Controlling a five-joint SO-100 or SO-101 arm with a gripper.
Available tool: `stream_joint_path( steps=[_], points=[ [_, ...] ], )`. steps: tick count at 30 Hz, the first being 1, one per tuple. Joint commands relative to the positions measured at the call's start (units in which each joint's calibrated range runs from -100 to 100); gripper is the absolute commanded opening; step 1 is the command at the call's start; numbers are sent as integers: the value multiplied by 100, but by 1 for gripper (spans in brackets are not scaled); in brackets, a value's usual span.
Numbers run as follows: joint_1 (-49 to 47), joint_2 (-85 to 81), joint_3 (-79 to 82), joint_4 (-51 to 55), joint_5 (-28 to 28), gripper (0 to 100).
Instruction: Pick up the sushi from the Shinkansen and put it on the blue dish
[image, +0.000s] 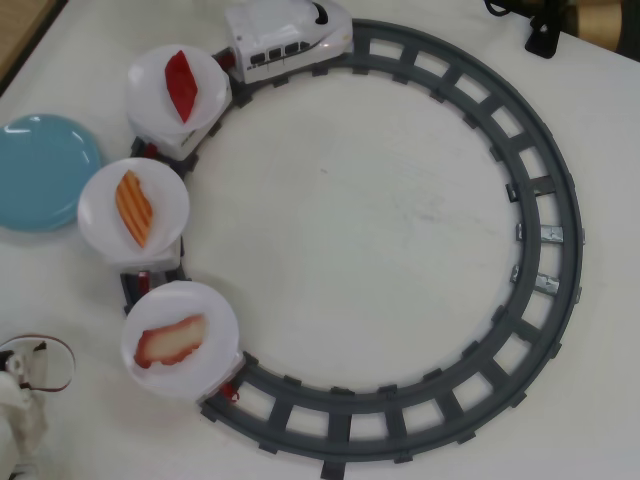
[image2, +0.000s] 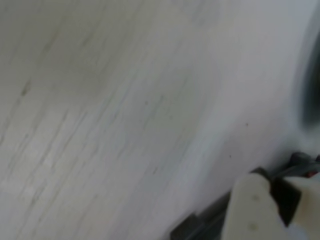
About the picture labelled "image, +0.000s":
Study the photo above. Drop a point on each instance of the pink and white shrimp sushi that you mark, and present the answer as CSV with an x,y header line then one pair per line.
x,y
170,342

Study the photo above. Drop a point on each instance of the orange striped salmon sushi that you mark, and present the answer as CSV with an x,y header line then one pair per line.
x,y
134,207

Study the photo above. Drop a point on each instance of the blue round dish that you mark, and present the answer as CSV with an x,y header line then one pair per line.
x,y
40,175

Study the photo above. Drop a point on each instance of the red tuna sushi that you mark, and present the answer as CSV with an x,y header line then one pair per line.
x,y
181,87

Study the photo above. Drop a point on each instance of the white Shinkansen toy locomotive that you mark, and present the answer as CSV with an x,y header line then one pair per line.
x,y
280,45

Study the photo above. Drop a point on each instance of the white round plate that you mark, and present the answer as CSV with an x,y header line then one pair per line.
x,y
100,215
170,300
145,90

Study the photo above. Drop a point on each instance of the white toy train car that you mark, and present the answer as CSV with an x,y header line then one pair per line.
x,y
185,145
225,375
160,260

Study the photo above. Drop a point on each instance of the silver foil tape piece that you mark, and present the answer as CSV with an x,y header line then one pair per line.
x,y
520,231
517,275
552,235
547,285

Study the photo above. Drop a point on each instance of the gray circular toy train track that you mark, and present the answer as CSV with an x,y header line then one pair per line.
x,y
550,150

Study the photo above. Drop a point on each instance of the black clamp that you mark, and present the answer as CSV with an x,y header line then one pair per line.
x,y
542,42

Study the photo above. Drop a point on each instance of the tan cardboard roll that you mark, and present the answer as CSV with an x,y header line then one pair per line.
x,y
597,22

